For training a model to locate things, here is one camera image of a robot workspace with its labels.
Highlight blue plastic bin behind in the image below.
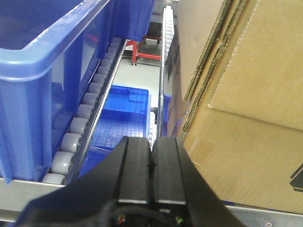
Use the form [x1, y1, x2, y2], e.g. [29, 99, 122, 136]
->
[114, 0, 155, 42]

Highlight blue plastic bin upper left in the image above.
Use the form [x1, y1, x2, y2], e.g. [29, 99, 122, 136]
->
[0, 0, 115, 183]

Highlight grey roller track left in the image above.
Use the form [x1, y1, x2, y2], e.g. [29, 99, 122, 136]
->
[42, 37, 127, 185]

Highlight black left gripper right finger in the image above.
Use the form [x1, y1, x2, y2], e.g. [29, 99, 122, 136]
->
[151, 137, 244, 227]

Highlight white roller track right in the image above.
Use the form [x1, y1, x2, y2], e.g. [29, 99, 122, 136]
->
[149, 6, 174, 144]

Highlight brown cardboard box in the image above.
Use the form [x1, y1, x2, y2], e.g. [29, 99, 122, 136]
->
[168, 0, 303, 214]

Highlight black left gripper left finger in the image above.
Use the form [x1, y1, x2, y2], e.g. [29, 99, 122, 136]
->
[16, 137, 151, 227]

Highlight blue plastic bin lower shelf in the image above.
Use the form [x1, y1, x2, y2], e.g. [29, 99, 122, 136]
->
[79, 85, 151, 177]

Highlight red metal frame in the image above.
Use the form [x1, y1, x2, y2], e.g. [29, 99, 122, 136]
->
[131, 35, 162, 67]

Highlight blue plastic bin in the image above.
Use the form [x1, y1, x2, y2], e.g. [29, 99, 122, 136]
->
[114, 0, 155, 42]
[0, 0, 115, 183]

